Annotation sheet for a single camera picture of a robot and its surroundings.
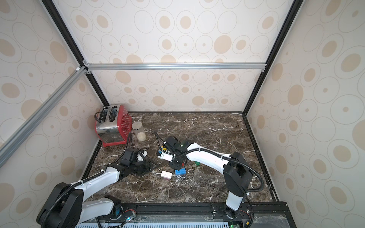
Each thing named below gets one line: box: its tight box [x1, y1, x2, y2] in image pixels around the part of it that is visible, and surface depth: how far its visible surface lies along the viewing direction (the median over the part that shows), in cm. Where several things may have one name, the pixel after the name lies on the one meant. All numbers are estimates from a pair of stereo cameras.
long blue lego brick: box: [174, 168, 186, 176], surface depth 88 cm
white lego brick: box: [160, 170, 173, 180], surface depth 85 cm
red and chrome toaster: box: [94, 104, 133, 148], surface depth 99 cm
